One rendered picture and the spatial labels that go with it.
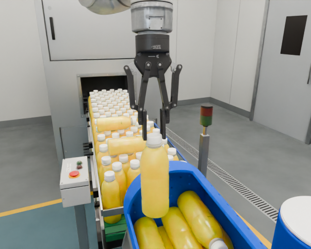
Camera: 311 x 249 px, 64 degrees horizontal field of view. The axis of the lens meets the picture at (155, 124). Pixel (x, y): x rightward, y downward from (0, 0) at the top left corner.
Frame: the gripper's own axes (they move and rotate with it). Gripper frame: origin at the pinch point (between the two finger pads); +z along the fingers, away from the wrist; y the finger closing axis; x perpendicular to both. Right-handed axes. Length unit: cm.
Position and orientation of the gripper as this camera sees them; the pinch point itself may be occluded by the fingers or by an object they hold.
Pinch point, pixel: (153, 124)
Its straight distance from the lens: 59.7
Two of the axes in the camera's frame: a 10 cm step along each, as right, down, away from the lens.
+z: 0.1, 9.7, 2.4
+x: -1.7, -2.3, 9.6
